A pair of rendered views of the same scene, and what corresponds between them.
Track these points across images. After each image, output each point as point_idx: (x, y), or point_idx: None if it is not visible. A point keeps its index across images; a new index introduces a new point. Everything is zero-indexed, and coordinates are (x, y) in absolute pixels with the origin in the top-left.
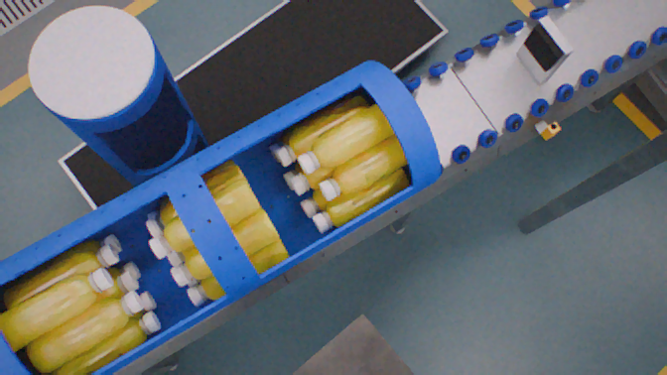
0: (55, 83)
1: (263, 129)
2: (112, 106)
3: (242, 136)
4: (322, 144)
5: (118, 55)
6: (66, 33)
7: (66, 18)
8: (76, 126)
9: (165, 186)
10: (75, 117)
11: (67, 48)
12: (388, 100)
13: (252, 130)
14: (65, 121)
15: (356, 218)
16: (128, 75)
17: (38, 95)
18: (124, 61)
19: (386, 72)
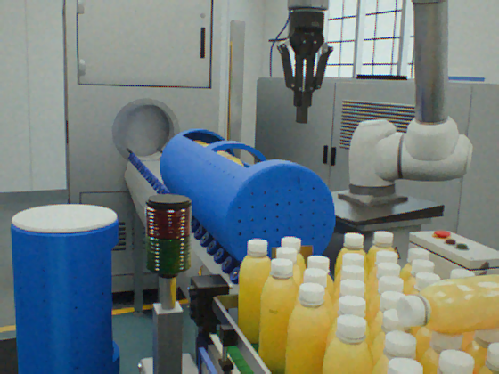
0: (70, 223)
1: (190, 144)
2: (111, 214)
3: (189, 149)
4: (205, 146)
5: (72, 210)
6: (30, 218)
7: (18, 217)
8: (105, 240)
9: (207, 151)
10: (107, 223)
11: (44, 219)
12: (197, 129)
13: (187, 148)
14: (98, 240)
15: (244, 163)
16: (93, 209)
17: (73, 229)
18: (79, 209)
19: (181, 132)
